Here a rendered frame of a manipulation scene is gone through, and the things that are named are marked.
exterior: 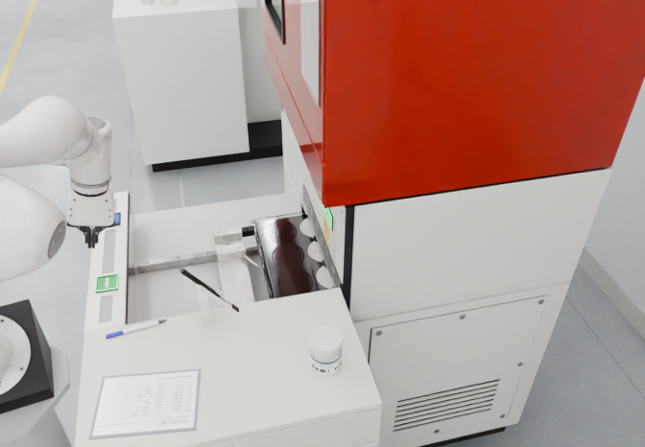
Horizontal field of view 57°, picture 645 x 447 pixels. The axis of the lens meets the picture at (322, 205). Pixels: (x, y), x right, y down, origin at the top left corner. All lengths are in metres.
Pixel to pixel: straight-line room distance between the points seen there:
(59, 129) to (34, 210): 0.14
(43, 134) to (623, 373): 2.43
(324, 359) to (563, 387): 1.57
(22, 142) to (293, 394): 0.74
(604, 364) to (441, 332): 1.18
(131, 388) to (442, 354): 0.94
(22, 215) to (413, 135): 0.78
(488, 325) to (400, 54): 0.96
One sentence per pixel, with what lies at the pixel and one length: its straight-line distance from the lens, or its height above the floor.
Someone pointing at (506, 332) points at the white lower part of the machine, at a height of 0.64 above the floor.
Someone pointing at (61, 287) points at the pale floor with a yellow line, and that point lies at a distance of 3.11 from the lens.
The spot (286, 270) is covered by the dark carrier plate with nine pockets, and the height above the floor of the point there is 0.90.
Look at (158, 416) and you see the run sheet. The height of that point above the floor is 0.97.
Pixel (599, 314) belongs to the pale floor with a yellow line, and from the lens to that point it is 3.03.
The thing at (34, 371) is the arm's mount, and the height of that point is 0.89.
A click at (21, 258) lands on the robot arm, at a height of 1.49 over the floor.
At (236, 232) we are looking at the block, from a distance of 1.78.
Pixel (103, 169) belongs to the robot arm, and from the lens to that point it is 1.37.
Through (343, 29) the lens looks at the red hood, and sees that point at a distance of 1.14.
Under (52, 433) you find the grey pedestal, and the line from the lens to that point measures 1.79.
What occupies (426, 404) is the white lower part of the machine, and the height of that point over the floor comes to 0.35.
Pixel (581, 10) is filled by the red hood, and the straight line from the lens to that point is 1.35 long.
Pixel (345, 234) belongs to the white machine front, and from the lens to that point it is 1.40.
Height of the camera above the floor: 2.06
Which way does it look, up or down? 38 degrees down
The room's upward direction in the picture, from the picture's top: straight up
